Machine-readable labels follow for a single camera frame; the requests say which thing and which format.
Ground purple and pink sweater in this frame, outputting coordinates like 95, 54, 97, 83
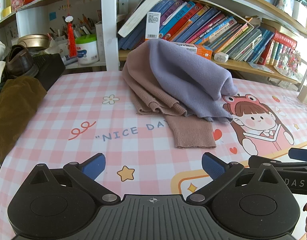
122, 39, 238, 148

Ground pink checkered table mat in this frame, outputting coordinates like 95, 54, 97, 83
0, 71, 307, 240

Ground beige pen holder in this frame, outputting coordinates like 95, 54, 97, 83
297, 85, 307, 104

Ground black box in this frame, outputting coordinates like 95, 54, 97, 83
33, 53, 66, 91

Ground white charger block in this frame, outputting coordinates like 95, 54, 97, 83
214, 52, 229, 63

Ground red thick books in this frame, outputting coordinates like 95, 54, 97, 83
258, 30, 297, 66

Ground orange white medicine box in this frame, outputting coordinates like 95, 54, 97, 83
174, 42, 213, 60

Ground white tub green lid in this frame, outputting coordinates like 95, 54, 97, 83
75, 34, 99, 65

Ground metal bowl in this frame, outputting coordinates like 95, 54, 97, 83
17, 34, 50, 50

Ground row of leaning books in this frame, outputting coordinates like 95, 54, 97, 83
118, 0, 273, 63

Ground tall white orange box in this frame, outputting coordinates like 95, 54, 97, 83
145, 11, 161, 41

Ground brown corduroy cloth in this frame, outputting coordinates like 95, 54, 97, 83
0, 76, 47, 163

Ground white shelf frame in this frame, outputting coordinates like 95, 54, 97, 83
0, 0, 307, 72

